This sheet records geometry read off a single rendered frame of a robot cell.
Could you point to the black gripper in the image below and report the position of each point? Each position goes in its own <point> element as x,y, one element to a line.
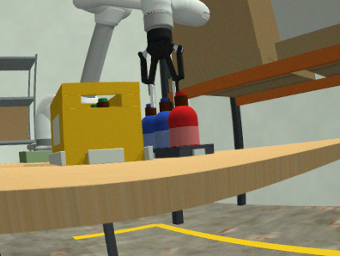
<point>160,46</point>

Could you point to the blue bottle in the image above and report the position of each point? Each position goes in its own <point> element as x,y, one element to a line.
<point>148,126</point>
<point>161,124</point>

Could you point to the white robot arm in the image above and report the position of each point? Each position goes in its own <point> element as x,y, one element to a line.
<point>156,13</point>

